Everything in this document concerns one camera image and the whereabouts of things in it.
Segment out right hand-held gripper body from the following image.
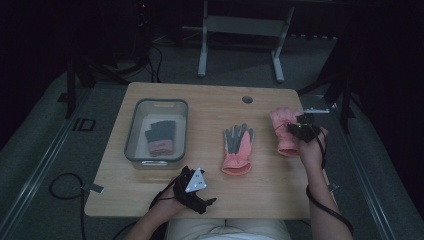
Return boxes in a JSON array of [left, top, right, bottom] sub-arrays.
[[293, 108, 330, 144]]

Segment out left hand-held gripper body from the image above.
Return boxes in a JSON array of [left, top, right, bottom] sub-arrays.
[[173, 165, 208, 214]]

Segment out pink glove with printed patch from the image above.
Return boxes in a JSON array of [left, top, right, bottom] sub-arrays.
[[269, 107, 303, 158]]

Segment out grey knit glove pink cuff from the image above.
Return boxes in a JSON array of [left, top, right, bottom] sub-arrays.
[[150, 120, 177, 151], [144, 128, 175, 158]]

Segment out pink glove with grey palm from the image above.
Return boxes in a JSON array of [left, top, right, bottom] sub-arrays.
[[221, 123, 256, 177]]

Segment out grey plastic bin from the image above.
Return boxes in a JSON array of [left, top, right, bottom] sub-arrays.
[[124, 98, 189, 171]]

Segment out person's right hand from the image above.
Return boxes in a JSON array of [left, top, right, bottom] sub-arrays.
[[298, 128, 329, 171]]

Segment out person's left hand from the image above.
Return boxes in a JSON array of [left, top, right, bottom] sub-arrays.
[[149, 186, 188, 219]]

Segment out person's beige trousers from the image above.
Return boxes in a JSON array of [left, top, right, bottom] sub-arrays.
[[165, 218, 293, 240]]

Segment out black stand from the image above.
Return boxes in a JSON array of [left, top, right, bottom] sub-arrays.
[[57, 54, 151, 120], [297, 69, 357, 135]]

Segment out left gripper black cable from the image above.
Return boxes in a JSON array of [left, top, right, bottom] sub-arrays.
[[148, 177, 183, 212]]

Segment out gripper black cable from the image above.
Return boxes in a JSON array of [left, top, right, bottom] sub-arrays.
[[305, 133, 355, 235], [148, 177, 183, 212]]

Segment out metal floor rail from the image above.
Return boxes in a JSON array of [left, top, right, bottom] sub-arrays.
[[0, 89, 95, 240], [328, 99, 398, 240]]

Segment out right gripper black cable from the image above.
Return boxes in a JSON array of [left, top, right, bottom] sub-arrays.
[[305, 133, 355, 235]]

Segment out white metal desk frame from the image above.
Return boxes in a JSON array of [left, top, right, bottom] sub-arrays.
[[181, 0, 297, 84]]

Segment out black floor cable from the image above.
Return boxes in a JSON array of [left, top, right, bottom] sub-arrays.
[[48, 172, 88, 240]]

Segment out black cables by stand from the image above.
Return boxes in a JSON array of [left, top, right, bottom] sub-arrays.
[[145, 42, 165, 84]]

